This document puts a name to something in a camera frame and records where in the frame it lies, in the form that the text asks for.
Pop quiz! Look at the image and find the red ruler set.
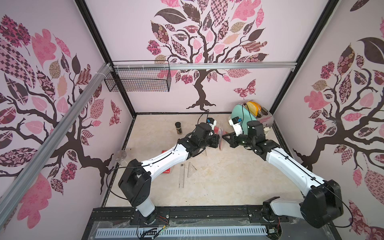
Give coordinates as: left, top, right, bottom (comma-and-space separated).
161, 150, 174, 174
220, 128, 228, 135
215, 127, 225, 151

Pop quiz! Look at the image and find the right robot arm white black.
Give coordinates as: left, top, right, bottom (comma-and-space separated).
222, 117, 345, 229

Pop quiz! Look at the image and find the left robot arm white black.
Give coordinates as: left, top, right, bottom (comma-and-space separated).
118, 118, 220, 224

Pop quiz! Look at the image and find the black lid spice jar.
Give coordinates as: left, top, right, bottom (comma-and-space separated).
175, 122, 183, 135

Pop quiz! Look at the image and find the mint green toaster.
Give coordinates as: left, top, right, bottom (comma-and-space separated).
229, 103, 274, 135

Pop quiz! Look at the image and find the yellow toast slice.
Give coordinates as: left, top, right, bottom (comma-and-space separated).
246, 101, 262, 118

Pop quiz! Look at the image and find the clear plastic cup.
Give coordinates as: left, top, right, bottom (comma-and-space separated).
114, 150, 127, 166

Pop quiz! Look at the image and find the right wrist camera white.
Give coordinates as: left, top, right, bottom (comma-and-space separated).
229, 117, 243, 137

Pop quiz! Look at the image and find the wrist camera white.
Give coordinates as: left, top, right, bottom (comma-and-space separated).
229, 117, 243, 137
206, 117, 217, 130

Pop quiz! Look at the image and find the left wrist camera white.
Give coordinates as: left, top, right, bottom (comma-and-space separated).
206, 117, 217, 130

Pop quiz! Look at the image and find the aluminium rail back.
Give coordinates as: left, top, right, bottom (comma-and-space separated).
112, 61, 297, 71

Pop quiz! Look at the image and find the aluminium rail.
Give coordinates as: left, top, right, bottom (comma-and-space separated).
1, 63, 113, 227
112, 61, 297, 71

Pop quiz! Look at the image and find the black wire basket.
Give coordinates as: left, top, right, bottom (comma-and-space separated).
104, 60, 172, 92

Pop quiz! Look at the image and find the white slotted cable duct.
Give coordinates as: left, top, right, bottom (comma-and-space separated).
95, 226, 268, 240

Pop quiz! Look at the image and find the aluminium rail left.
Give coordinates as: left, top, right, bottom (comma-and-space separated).
1, 63, 113, 227

